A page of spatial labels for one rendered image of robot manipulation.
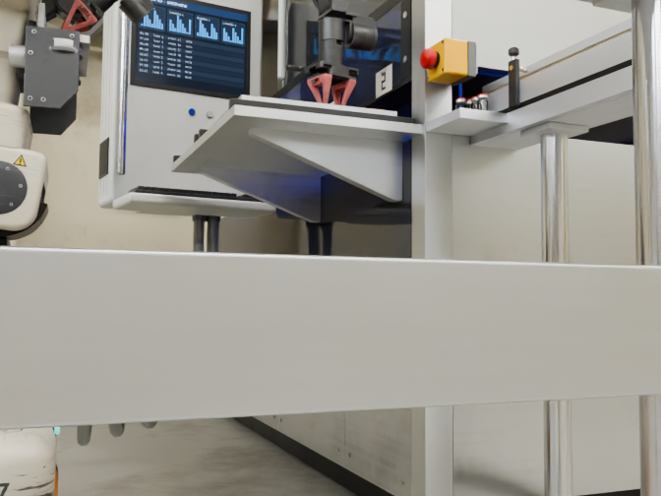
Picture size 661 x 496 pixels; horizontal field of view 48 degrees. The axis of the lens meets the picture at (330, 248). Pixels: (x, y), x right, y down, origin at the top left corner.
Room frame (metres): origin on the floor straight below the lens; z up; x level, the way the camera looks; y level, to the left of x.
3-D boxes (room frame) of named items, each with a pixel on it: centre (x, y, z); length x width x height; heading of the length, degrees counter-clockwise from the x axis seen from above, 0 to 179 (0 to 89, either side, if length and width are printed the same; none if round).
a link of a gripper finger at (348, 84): (1.58, -0.01, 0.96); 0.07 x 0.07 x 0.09; 36
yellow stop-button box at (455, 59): (1.47, -0.24, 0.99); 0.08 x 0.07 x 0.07; 112
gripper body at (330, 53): (1.58, 0.00, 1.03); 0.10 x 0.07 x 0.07; 126
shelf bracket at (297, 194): (2.02, 0.19, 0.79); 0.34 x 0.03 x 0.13; 112
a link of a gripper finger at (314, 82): (1.57, 0.01, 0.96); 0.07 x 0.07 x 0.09; 36
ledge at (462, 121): (1.47, -0.28, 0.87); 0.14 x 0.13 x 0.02; 112
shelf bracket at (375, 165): (1.55, 0.01, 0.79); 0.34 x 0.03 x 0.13; 112
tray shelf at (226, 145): (1.79, 0.09, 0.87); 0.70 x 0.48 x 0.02; 22
